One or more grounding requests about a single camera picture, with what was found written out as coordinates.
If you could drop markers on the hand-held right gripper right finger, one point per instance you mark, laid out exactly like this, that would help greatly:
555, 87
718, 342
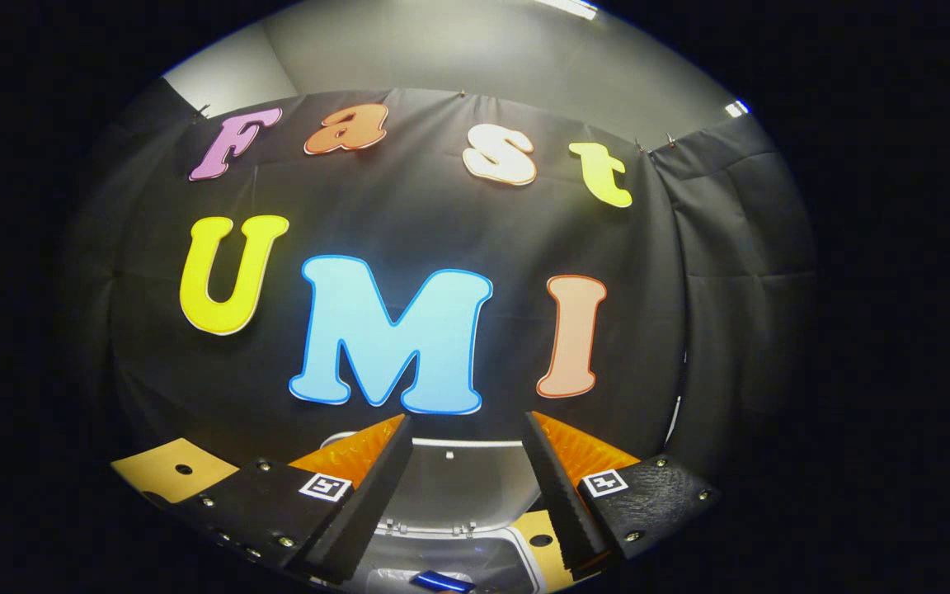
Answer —
562, 503

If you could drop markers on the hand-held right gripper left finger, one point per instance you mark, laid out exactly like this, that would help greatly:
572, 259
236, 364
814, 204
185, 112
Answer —
372, 503

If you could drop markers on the white desktop garbage bin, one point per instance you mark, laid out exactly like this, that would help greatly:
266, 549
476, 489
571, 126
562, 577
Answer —
458, 487

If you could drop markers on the silver pop can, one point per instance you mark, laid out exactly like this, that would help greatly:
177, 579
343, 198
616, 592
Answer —
442, 582

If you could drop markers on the wooden desktop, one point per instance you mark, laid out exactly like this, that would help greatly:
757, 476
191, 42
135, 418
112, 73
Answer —
170, 470

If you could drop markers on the black backdrop cloth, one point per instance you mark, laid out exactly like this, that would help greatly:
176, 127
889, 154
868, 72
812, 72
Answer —
442, 214

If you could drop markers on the small ceiling light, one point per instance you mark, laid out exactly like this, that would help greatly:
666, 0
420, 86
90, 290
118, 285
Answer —
736, 108

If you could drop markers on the long ceiling light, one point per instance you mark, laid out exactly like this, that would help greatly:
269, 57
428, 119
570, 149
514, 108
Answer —
570, 7

